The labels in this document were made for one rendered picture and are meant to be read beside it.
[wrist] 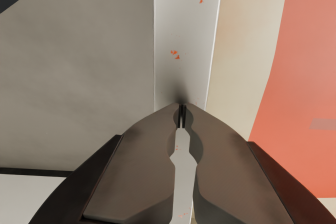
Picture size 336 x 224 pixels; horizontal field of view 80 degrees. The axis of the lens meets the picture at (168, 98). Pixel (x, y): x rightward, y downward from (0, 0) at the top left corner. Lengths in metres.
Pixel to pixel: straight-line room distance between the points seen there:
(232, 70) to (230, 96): 0.02
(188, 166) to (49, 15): 1.66
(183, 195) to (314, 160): 0.14
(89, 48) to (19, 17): 0.51
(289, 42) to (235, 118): 0.08
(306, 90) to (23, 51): 2.04
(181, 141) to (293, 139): 0.12
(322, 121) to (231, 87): 0.09
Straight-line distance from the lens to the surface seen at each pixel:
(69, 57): 1.92
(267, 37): 0.18
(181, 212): 0.23
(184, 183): 0.19
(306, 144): 0.24
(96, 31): 1.68
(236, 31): 0.17
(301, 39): 0.19
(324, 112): 0.23
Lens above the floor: 1.37
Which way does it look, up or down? 43 degrees down
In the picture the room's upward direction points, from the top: 176 degrees counter-clockwise
